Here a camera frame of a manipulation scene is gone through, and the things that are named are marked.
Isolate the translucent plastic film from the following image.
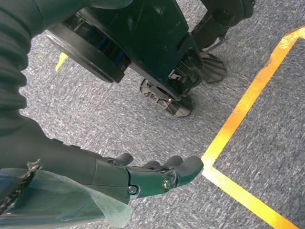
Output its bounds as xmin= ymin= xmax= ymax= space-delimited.
xmin=0 ymin=167 xmax=133 ymax=229

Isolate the robot right arm ribbed sleeve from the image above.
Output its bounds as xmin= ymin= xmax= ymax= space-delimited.
xmin=0 ymin=0 xmax=133 ymax=135

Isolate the black robot right foot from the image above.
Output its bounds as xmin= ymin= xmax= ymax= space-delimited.
xmin=139 ymin=79 xmax=194 ymax=118

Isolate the black robot foot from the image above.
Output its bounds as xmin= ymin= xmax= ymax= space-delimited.
xmin=200 ymin=50 xmax=227 ymax=85
xmin=139 ymin=79 xmax=194 ymax=118

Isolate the black robot left foot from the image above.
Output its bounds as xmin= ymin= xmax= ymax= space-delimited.
xmin=200 ymin=50 xmax=227 ymax=85

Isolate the yellow floor tape square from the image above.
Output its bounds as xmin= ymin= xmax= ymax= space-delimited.
xmin=201 ymin=25 xmax=305 ymax=229

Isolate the black robot left leg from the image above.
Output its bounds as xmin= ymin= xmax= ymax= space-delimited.
xmin=192 ymin=0 xmax=256 ymax=53

